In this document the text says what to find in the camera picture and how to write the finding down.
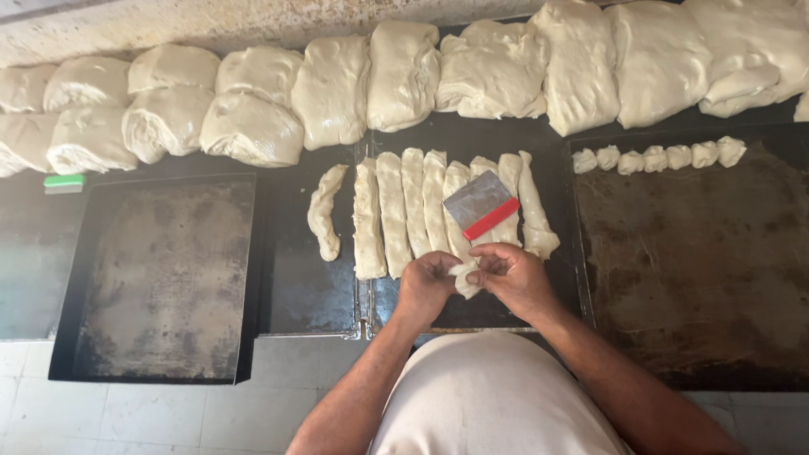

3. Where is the person's left hand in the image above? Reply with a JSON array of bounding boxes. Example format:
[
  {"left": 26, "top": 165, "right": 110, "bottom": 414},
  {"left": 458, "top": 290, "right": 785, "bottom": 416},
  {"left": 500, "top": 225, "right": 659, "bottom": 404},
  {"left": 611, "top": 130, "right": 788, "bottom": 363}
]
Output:
[{"left": 396, "top": 251, "right": 466, "bottom": 328}]

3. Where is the person's right hand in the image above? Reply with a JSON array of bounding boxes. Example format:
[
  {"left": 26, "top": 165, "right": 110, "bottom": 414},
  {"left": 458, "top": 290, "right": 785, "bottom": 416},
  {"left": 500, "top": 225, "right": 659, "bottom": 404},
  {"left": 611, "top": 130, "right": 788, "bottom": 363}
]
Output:
[{"left": 466, "top": 243, "right": 561, "bottom": 324}]

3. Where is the single pale dough strip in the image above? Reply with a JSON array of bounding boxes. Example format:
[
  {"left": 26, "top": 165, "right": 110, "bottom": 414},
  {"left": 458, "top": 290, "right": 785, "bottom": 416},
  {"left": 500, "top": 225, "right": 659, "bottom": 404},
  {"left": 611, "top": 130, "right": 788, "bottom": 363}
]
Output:
[{"left": 442, "top": 161, "right": 484, "bottom": 301}]

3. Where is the row of cut dough strips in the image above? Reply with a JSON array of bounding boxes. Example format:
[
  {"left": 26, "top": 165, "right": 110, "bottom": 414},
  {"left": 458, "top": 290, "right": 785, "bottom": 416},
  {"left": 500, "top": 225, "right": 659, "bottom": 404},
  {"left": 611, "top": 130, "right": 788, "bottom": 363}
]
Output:
[{"left": 352, "top": 148, "right": 562, "bottom": 281}]

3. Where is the curved dough strip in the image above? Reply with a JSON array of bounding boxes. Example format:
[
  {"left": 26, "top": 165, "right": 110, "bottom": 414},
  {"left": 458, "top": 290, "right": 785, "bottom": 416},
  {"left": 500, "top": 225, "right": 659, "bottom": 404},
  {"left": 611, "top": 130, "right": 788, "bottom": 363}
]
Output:
[{"left": 307, "top": 164, "right": 350, "bottom": 262}]

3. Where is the narrow black baking tray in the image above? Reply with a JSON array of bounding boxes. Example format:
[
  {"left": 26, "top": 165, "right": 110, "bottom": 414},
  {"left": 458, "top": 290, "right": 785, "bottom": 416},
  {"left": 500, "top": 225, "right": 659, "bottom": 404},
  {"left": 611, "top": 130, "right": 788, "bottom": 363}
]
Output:
[{"left": 257, "top": 142, "right": 369, "bottom": 340}]

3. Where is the person's white apron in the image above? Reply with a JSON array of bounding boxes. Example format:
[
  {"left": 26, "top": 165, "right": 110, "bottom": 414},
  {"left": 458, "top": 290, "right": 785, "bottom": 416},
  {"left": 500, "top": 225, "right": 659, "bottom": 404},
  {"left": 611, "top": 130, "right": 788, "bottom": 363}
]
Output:
[{"left": 369, "top": 331, "right": 633, "bottom": 455}]

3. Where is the row of large dough lumps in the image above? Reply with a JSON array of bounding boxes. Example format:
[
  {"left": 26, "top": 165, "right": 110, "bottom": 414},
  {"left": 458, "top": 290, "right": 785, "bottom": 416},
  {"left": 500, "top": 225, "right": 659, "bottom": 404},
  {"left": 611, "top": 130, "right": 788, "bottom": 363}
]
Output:
[{"left": 0, "top": 0, "right": 809, "bottom": 178}]

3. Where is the row of small dough balls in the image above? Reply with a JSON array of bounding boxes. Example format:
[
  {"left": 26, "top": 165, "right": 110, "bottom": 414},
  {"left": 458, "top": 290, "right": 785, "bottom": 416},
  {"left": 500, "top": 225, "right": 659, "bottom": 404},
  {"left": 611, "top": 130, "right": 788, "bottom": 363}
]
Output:
[{"left": 571, "top": 136, "right": 748, "bottom": 177}]

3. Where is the wide rusty black baking tray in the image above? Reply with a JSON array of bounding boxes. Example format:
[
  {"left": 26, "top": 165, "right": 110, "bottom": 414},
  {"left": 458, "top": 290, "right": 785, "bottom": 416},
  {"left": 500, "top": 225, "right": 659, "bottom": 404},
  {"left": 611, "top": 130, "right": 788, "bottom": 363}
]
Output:
[{"left": 567, "top": 121, "right": 809, "bottom": 392}]

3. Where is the large worn black baking tray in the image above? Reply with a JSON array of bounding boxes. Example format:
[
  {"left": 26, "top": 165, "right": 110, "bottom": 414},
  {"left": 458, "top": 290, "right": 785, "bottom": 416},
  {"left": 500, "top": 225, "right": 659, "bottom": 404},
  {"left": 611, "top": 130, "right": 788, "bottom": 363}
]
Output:
[{"left": 48, "top": 172, "right": 258, "bottom": 386}]

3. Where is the green and white scraper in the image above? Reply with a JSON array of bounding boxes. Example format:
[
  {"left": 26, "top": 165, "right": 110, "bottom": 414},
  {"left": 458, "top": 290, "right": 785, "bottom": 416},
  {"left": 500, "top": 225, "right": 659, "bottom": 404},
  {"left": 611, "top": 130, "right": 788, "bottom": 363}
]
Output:
[{"left": 43, "top": 174, "right": 87, "bottom": 195}]

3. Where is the grey baking tray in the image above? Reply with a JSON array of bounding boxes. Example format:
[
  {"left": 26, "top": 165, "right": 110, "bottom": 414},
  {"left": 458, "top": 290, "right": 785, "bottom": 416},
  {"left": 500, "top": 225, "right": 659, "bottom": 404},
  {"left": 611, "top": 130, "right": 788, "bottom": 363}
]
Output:
[{"left": 0, "top": 169, "right": 90, "bottom": 343}]

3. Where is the metal scraper with red handle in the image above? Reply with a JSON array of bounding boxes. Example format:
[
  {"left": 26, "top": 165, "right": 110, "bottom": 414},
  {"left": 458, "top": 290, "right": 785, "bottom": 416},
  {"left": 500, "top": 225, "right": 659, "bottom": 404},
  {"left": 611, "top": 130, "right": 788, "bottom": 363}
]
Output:
[{"left": 442, "top": 169, "right": 521, "bottom": 241}]

